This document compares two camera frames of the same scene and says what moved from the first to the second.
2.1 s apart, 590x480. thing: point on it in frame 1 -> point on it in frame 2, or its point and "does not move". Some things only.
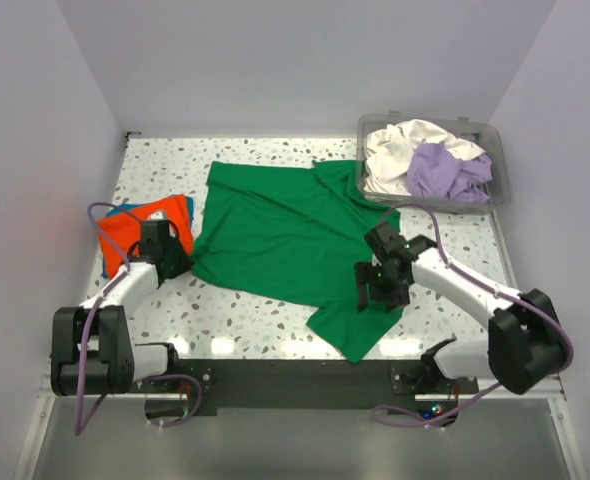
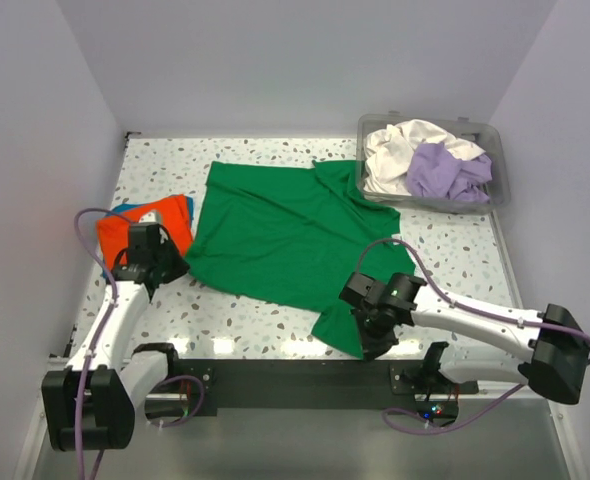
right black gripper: (375, 298) -> (370, 340)
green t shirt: (297, 234) does not move
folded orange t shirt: (120, 235) does not move
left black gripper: (178, 257) does not move
